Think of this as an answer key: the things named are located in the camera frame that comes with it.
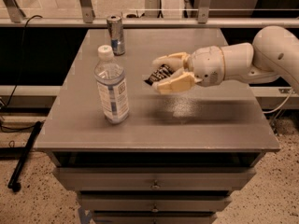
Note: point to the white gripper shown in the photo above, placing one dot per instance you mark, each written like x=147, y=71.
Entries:
x=206, y=65

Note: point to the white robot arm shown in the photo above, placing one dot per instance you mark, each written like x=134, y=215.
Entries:
x=273, y=53

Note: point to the clear plastic water bottle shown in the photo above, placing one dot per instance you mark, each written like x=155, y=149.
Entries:
x=112, y=88

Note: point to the silver blue drink can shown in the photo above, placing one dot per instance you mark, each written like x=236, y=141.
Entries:
x=115, y=29

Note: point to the grey metal drawer cabinet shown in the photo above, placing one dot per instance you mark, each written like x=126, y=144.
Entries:
x=176, y=159

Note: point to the black rod on floor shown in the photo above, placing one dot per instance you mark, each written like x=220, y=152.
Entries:
x=13, y=183

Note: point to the metal window rail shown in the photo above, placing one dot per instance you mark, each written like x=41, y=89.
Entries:
x=150, y=13

